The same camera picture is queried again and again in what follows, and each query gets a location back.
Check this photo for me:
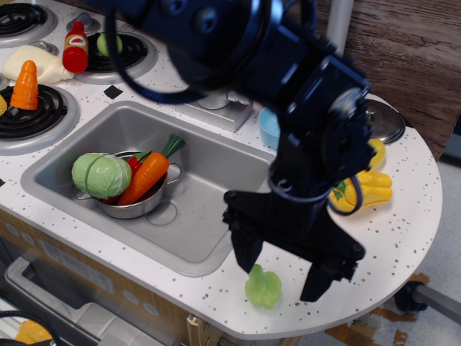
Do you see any yellow toy corn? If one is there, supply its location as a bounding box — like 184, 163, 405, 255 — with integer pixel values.
0, 95, 8, 116

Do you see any cream toy chicken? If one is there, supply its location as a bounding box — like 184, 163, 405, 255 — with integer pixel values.
2, 45, 74, 84

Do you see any yellow toy squash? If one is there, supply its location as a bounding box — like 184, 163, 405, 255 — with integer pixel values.
368, 138, 386, 171

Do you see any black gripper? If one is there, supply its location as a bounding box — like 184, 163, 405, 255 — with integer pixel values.
224, 56, 373, 302

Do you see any silver metal pot lid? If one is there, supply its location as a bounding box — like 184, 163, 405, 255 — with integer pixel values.
365, 99, 406, 145

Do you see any light green toy broccoli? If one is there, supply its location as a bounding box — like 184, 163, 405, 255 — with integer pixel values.
244, 264, 282, 309

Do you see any green toy apple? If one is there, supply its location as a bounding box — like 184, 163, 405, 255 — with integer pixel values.
97, 32, 123, 58

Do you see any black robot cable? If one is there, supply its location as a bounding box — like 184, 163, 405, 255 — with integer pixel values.
104, 6, 210, 105

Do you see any silver toy faucet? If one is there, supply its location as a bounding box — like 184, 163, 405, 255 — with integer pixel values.
175, 92, 254, 133

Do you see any yellow toy bell pepper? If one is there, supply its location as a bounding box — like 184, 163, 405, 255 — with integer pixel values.
328, 171, 393, 216

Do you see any orange toy carrot top piece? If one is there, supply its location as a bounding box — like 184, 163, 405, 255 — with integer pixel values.
10, 60, 39, 111

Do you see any red toy ketchup bottle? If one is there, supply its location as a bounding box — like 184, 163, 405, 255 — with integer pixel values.
62, 21, 89, 74

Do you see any silver metal pot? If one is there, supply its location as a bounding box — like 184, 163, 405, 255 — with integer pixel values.
71, 163, 182, 219

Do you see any stove burner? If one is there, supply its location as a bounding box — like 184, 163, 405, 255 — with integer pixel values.
1, 3, 57, 48
1, 85, 80, 156
74, 32, 158, 85

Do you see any grey vertical support pole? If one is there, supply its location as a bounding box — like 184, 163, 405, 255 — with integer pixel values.
326, 0, 354, 56

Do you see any rear right stove burner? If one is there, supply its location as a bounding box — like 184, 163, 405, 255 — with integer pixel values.
74, 32, 158, 85

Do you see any front left stove burner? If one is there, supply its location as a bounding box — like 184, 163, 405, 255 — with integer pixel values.
1, 85, 80, 156

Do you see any black caster wheel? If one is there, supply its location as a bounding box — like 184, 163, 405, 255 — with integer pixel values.
393, 281, 428, 312

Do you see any yellow toy under counter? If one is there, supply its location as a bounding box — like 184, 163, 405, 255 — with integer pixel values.
14, 320, 53, 345

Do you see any rear left stove burner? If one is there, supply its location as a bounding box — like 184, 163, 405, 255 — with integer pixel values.
1, 3, 57, 48

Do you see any grey oven door handle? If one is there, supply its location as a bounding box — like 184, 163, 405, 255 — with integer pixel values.
4, 257, 174, 345

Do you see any grey stove knob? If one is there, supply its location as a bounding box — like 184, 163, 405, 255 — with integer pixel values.
66, 12, 101, 35

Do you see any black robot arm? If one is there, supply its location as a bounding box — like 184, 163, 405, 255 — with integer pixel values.
89, 1, 374, 302

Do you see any grey toy sink basin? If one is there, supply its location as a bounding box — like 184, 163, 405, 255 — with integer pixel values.
21, 101, 274, 277

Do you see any red toy pepper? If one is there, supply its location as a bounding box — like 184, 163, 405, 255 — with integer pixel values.
99, 151, 152, 205

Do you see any black tape square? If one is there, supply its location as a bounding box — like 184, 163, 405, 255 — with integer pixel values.
104, 85, 123, 99

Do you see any light blue plastic bowl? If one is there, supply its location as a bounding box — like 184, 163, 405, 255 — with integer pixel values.
258, 107, 280, 150

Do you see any green toy cabbage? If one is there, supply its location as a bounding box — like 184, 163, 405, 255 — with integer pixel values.
71, 153, 132, 200

